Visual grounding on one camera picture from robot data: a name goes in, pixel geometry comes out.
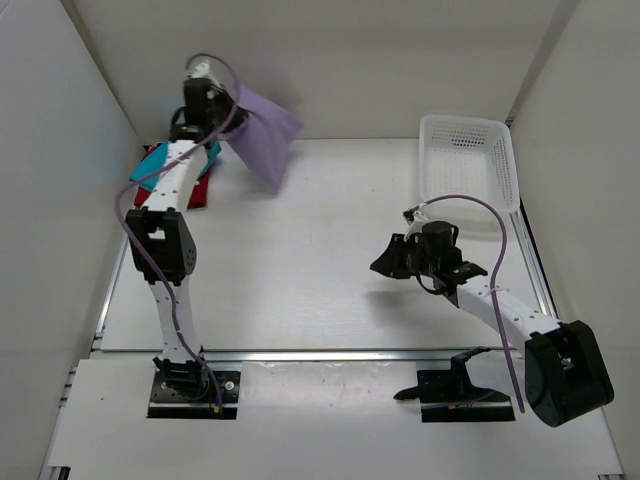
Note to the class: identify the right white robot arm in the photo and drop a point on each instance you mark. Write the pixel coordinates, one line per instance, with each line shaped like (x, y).
(560, 372)

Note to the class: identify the red t-shirt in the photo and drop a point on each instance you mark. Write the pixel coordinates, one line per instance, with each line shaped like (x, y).
(197, 200)

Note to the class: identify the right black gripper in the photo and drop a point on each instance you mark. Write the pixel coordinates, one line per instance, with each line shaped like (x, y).
(400, 256)

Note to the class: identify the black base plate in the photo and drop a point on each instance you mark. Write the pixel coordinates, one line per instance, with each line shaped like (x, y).
(449, 404)
(225, 395)

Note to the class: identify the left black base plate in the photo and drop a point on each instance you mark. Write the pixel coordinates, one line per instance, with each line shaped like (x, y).
(225, 395)

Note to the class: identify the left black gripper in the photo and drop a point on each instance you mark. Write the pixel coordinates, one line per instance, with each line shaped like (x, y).
(226, 116)

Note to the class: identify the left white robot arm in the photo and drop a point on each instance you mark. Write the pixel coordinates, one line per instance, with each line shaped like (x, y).
(163, 249)

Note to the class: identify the lavender t-shirt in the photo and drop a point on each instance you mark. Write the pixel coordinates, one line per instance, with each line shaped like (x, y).
(263, 139)

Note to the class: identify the white plastic basket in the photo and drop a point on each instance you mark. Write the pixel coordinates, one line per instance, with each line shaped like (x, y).
(470, 156)

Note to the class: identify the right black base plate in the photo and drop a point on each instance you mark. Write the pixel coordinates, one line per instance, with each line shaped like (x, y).
(449, 404)

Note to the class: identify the aluminium front rail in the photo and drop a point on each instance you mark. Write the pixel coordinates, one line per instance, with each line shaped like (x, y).
(271, 356)

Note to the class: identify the teal t-shirt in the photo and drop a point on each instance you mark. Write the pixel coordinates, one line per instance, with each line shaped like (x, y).
(155, 158)

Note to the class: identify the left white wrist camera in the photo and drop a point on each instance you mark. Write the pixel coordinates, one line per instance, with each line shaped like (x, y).
(203, 70)

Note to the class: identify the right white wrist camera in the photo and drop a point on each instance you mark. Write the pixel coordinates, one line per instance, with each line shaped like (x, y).
(415, 219)

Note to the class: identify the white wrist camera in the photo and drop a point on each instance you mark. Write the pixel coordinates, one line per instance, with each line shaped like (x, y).
(415, 219)
(203, 70)

